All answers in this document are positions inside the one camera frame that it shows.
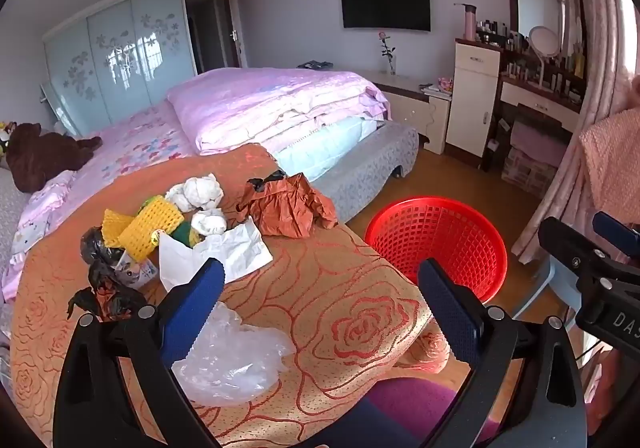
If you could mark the folded mauve cloth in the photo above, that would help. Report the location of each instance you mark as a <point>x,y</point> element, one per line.
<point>537,140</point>

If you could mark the pink floral bedsheet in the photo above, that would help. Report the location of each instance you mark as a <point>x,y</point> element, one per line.
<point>135,147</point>

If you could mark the brown plush bear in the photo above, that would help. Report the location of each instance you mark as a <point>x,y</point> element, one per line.
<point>45,152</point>

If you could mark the glass door wardrobe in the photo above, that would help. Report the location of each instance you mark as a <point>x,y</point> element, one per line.
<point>120,52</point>

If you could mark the dressing table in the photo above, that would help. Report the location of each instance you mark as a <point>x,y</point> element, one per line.
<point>535,100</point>

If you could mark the grey patterned pillow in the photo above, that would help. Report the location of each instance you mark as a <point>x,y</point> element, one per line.
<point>12,208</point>

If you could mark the black and red plastic bag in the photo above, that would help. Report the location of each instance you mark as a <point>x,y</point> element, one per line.
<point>112,295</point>

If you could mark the row of cosmetic bottles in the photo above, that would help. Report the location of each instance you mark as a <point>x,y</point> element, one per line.
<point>520,67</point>

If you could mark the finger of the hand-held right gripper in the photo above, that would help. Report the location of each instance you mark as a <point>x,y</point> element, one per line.
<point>617,233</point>
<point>570,245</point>

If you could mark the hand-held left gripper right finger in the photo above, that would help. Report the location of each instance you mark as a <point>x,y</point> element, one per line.
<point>450,313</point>

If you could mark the red plastic basket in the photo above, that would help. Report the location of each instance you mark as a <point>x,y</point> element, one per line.
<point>435,238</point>

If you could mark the pink quilt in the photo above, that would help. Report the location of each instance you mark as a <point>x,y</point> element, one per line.
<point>260,102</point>

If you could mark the tall cream cabinet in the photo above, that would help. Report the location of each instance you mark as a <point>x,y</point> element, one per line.
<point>472,97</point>

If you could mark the blue plastic stool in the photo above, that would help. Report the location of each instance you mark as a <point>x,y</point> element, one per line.
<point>555,288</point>

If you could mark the pink bottle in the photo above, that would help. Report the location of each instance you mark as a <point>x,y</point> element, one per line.
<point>469,25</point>

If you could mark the wall mounted television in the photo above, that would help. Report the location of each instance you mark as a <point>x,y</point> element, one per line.
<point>385,0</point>

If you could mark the white cartoon snack packet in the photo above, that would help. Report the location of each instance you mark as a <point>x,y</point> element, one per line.
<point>137,270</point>

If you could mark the clear plastic bag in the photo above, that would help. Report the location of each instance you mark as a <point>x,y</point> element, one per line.
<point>235,358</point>

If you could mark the pink towel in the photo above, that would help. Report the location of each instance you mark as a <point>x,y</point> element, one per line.
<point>612,157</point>

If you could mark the bed with grey cover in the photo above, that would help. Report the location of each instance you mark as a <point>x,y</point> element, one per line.
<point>360,167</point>

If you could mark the purple cushion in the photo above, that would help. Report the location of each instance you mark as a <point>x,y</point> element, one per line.
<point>415,403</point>

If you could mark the pink rose in vase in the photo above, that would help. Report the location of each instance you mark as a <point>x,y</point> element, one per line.
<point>389,55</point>

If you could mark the round makeup mirror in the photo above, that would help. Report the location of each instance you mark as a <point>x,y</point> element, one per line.
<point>545,41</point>

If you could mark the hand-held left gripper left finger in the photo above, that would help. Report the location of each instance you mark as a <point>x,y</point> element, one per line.
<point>192,308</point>

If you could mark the white crumpled tissue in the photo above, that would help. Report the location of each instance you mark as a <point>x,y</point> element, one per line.
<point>210,223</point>

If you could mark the yellow foam mesh net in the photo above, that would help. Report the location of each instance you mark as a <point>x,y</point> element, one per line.
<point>145,223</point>

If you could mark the patterned storage box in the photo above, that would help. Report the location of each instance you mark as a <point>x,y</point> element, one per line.
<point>530,175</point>

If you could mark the white cartoon print cloth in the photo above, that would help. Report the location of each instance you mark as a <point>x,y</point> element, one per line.
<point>27,238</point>

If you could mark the dark wooden door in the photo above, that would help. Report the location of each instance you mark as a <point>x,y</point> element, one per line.
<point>212,27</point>

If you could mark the dressing table mirror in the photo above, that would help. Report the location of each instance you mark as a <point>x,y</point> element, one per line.
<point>537,2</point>

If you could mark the low cream cabinet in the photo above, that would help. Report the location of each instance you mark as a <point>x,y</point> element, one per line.
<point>415,112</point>

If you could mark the white mesh cloth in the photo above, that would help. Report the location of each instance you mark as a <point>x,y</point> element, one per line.
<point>197,193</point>

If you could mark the group of small plush toys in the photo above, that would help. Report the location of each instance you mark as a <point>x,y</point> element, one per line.
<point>4,137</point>

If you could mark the small pink ornament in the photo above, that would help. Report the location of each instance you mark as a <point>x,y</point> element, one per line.
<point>445,83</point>

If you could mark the orange rose pattern blanket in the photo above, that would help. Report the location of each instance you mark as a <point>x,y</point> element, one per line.
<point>325,298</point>

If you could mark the light blue folded quilt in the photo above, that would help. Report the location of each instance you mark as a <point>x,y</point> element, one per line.
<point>325,142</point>

